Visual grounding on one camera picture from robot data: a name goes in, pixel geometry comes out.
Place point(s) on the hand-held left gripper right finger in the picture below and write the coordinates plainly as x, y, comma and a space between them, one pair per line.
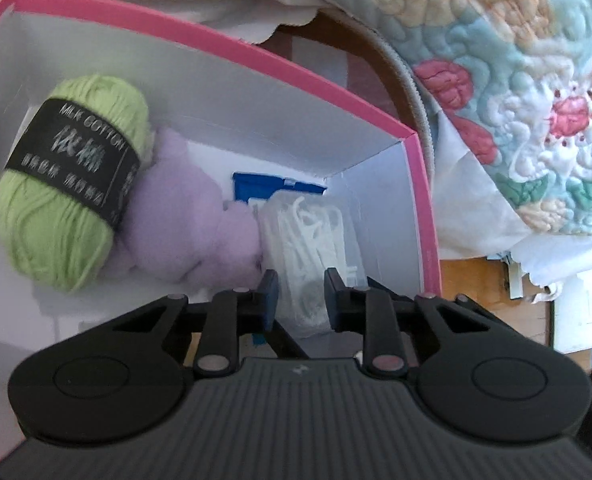
332, 301

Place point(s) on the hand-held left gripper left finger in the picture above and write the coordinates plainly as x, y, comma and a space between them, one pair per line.
271, 301

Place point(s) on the green yarn ball black label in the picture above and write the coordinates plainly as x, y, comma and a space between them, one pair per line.
56, 230

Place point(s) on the blue snack packet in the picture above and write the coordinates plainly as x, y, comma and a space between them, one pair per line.
261, 187

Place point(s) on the clear bag of floss picks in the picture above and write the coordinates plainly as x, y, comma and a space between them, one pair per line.
301, 245

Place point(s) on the pink cardboard box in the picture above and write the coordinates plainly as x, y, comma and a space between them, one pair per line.
256, 90

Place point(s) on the white lace-edged cloth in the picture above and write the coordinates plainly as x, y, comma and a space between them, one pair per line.
465, 200

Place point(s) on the floral quilted blanket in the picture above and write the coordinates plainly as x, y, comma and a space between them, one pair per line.
500, 60

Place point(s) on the white tag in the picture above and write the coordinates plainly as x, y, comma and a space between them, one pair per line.
515, 277

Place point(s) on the purple plush toy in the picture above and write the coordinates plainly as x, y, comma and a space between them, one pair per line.
186, 210

